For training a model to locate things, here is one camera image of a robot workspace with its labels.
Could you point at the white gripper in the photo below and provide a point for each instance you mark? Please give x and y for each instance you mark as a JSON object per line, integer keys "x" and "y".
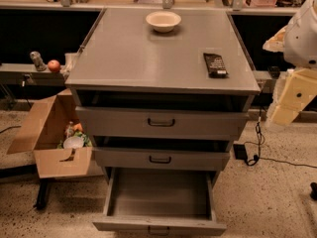
{"x": 302, "y": 40}

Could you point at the dark chocolate rxbar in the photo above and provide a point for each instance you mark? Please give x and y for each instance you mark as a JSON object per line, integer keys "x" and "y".
{"x": 215, "y": 66}

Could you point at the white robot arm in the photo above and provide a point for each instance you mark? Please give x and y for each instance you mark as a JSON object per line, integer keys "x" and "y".
{"x": 298, "y": 43}

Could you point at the grey middle drawer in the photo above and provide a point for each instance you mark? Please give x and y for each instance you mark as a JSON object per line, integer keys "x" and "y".
{"x": 160, "y": 159}

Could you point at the grey drawer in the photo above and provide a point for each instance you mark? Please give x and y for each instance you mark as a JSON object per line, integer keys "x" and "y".
{"x": 160, "y": 202}
{"x": 160, "y": 159}
{"x": 154, "y": 123}

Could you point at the grey drawer cabinet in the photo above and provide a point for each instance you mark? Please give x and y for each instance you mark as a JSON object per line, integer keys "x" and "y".
{"x": 127, "y": 64}

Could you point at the grey bottom drawer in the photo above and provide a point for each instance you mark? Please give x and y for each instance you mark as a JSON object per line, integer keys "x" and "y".
{"x": 160, "y": 202}

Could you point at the grey top drawer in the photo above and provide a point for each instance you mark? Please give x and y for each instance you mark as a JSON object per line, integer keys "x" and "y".
{"x": 154, "y": 123}

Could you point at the small black device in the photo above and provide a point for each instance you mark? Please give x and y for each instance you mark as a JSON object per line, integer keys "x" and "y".
{"x": 274, "y": 71}

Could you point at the black power adapter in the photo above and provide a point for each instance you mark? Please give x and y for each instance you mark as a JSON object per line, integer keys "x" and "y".
{"x": 240, "y": 152}

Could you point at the white ceramic bowl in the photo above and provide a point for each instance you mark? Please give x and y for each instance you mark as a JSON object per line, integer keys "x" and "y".
{"x": 163, "y": 21}

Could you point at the orange fruit in box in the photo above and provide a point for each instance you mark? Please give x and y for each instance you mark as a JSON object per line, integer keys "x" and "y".
{"x": 77, "y": 127}

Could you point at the white bowl in box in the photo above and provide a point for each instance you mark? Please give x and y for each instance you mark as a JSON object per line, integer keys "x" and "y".
{"x": 73, "y": 142}

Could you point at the red apple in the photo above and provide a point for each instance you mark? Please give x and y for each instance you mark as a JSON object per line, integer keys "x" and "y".
{"x": 54, "y": 65}

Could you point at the brown cardboard box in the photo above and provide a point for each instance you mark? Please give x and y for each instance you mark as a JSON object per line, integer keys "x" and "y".
{"x": 41, "y": 132}

